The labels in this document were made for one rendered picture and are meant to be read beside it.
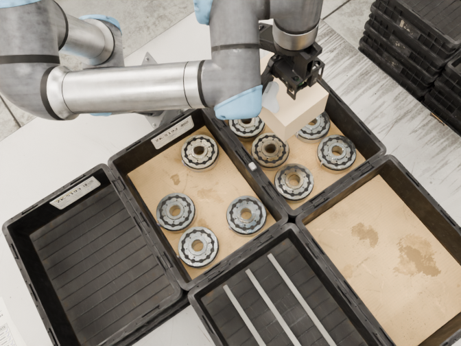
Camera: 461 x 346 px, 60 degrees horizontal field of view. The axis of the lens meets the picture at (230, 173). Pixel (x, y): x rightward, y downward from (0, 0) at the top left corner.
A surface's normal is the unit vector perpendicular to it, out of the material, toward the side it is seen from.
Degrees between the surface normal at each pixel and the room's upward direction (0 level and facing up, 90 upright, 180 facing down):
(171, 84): 31
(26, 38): 48
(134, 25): 0
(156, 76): 14
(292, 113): 0
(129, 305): 0
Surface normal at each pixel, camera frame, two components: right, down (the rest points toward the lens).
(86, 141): -0.07, -0.36
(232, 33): -0.06, 0.22
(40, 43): 0.81, 0.07
